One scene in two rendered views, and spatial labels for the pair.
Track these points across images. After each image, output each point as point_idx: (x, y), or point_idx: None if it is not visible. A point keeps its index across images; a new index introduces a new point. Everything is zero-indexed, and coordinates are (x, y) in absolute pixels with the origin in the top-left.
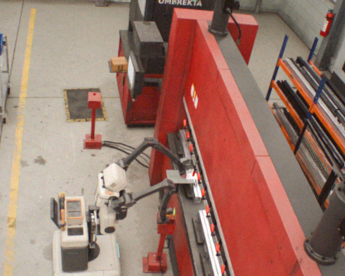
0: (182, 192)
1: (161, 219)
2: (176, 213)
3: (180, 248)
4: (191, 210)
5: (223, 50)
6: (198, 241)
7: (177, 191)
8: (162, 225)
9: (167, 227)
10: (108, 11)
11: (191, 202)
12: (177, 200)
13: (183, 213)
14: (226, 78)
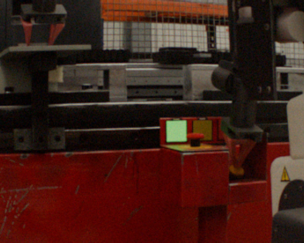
0: (76, 103)
1: (253, 119)
2: (99, 217)
3: (245, 232)
4: (169, 101)
5: None
6: (299, 90)
7: (54, 128)
8: (261, 142)
9: (252, 150)
10: None
11: (125, 102)
12: (76, 164)
13: (186, 111)
14: None
